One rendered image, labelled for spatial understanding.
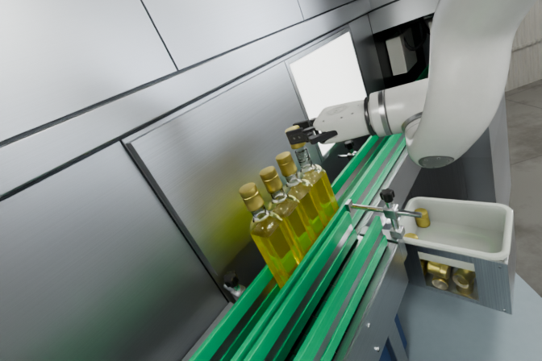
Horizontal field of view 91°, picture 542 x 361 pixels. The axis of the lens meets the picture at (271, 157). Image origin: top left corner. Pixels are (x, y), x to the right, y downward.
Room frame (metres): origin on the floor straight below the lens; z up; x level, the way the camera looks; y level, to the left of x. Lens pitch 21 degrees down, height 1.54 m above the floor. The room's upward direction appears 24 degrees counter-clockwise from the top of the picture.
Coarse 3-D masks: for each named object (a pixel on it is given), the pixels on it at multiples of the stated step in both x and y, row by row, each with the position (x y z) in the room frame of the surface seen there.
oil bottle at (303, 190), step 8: (296, 184) 0.51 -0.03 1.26; (304, 184) 0.51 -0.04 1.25; (288, 192) 0.51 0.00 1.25; (296, 192) 0.50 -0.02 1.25; (304, 192) 0.50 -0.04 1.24; (312, 192) 0.52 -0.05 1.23; (304, 200) 0.49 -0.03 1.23; (312, 200) 0.51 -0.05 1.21; (304, 208) 0.49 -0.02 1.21; (312, 208) 0.50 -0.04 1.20; (320, 208) 0.52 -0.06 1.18; (312, 216) 0.50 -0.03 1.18; (320, 216) 0.51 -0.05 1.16; (312, 224) 0.49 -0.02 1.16; (320, 224) 0.51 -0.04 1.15; (320, 232) 0.50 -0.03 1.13
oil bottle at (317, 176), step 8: (312, 168) 0.55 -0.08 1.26; (320, 168) 0.55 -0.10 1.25; (304, 176) 0.55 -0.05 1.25; (312, 176) 0.53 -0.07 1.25; (320, 176) 0.54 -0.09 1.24; (312, 184) 0.53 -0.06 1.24; (320, 184) 0.54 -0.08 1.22; (328, 184) 0.55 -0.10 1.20; (320, 192) 0.53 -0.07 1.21; (328, 192) 0.55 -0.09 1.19; (320, 200) 0.53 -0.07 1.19; (328, 200) 0.54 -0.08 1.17; (328, 208) 0.53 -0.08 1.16; (336, 208) 0.55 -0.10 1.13; (328, 216) 0.53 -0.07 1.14
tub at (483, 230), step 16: (416, 208) 0.60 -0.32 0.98; (432, 208) 0.58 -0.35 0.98; (448, 208) 0.55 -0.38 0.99; (464, 208) 0.52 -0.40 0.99; (480, 208) 0.50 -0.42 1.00; (496, 208) 0.47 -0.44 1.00; (400, 224) 0.54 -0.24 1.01; (416, 224) 0.59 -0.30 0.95; (432, 224) 0.57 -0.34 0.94; (448, 224) 0.55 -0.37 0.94; (464, 224) 0.52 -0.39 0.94; (480, 224) 0.50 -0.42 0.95; (496, 224) 0.47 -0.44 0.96; (416, 240) 0.48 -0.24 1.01; (432, 240) 0.52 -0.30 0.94; (448, 240) 0.50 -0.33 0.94; (464, 240) 0.48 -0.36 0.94; (480, 240) 0.46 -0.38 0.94; (496, 240) 0.45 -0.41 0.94; (480, 256) 0.38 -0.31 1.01; (496, 256) 0.36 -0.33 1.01
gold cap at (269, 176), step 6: (264, 168) 0.50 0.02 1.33; (270, 168) 0.49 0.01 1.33; (264, 174) 0.48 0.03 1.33; (270, 174) 0.47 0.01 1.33; (276, 174) 0.48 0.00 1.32; (264, 180) 0.48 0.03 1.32; (270, 180) 0.47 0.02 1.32; (276, 180) 0.47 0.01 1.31; (270, 186) 0.47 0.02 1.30; (276, 186) 0.47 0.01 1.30; (282, 186) 0.48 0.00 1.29; (270, 192) 0.47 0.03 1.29
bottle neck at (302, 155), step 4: (300, 148) 0.57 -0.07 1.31; (304, 148) 0.57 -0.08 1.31; (296, 152) 0.56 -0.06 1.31; (300, 152) 0.55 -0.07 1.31; (304, 152) 0.55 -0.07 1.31; (308, 152) 0.56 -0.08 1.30; (300, 156) 0.55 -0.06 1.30; (304, 156) 0.55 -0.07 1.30; (308, 156) 0.55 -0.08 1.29; (300, 160) 0.55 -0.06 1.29; (304, 160) 0.55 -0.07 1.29; (308, 160) 0.55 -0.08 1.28; (300, 164) 0.56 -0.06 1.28; (304, 164) 0.55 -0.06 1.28; (308, 164) 0.55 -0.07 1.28; (312, 164) 0.56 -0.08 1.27; (304, 168) 0.55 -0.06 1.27; (308, 168) 0.55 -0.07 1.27
